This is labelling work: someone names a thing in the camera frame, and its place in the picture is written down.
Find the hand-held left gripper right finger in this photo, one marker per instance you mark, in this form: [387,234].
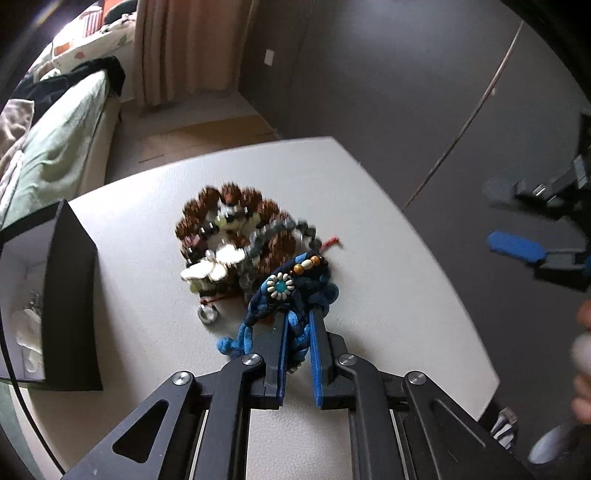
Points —
[316,369]

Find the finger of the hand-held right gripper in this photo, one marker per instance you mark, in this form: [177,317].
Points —
[515,247]
[501,191]

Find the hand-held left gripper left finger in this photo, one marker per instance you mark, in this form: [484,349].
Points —
[277,369]

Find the white butterfly pendant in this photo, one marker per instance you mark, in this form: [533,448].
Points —
[207,270]

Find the black jewelry box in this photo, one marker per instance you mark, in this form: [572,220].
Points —
[69,300]

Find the person's right hand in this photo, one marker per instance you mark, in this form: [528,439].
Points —
[584,392]

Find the cardboard sheet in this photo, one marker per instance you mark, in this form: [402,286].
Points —
[207,134]

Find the bed with green sheet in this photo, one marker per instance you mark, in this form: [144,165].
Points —
[55,138]

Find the pink curtain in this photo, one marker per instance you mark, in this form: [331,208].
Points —
[184,46]

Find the black cloth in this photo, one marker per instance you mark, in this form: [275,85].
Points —
[92,67]

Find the beige blanket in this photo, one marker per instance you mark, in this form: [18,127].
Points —
[14,124]

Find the printed windowsill cloth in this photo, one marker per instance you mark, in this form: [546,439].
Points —
[92,41]

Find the black round cushion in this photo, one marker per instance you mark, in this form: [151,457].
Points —
[127,7]

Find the orange board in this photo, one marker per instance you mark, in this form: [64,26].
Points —
[111,8]

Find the white wall socket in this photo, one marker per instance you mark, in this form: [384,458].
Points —
[269,57]

